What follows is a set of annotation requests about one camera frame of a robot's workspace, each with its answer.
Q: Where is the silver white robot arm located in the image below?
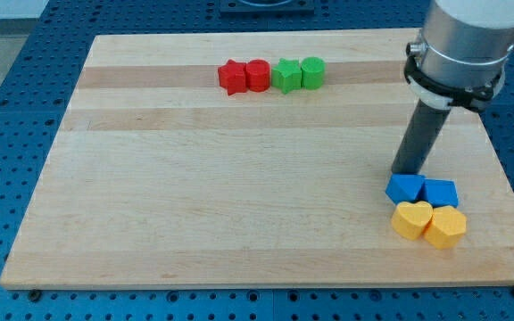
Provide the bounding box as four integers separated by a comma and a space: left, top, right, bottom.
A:
404, 0, 514, 112

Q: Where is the light wooden board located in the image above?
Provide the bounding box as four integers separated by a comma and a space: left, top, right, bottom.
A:
0, 29, 514, 290

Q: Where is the green star block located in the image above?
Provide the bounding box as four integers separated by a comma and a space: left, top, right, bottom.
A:
271, 58, 302, 95

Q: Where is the red star block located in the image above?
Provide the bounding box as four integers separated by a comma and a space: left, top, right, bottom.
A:
218, 60, 247, 95

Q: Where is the red cylinder block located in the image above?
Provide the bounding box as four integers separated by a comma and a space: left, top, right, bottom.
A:
245, 59, 270, 92

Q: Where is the green cylinder block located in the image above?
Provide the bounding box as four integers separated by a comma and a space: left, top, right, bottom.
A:
301, 57, 326, 90

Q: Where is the blue triangle block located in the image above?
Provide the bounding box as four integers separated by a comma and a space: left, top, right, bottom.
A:
385, 174, 426, 204

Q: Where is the dark square mounting plate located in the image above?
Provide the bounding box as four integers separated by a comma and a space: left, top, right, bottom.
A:
219, 0, 316, 14

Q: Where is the yellow heart block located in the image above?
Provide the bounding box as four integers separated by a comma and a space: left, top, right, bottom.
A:
391, 201, 433, 241

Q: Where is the dark grey pointer rod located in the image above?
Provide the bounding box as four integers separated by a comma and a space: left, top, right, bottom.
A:
391, 100, 451, 174

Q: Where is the blue cube block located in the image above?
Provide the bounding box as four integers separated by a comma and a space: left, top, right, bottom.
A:
418, 179, 459, 208

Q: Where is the yellow hexagon block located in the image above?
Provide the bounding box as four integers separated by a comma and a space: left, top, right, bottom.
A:
423, 205, 467, 250

